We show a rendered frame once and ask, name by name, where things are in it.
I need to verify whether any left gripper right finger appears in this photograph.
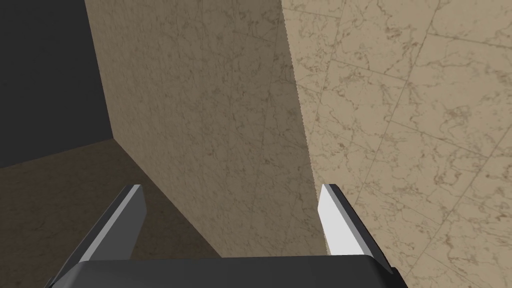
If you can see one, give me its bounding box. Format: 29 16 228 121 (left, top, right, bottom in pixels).
317 183 394 275

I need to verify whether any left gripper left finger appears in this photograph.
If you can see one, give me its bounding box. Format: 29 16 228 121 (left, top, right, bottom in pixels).
59 183 147 279

